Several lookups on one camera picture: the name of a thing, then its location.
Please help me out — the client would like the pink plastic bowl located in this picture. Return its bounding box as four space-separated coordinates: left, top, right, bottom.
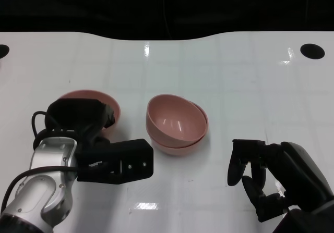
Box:
145 94 209 143
148 110 209 157
58 89 122 138

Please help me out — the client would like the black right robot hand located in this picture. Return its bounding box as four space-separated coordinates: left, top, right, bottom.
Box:
227 139 334 223

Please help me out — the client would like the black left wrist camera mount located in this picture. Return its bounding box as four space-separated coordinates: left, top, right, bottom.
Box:
75 138 154 186

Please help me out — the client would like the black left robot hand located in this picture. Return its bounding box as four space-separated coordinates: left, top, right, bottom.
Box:
46 98 117 146

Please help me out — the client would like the black backdrop cloth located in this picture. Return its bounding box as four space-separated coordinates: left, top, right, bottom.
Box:
0 0 334 42

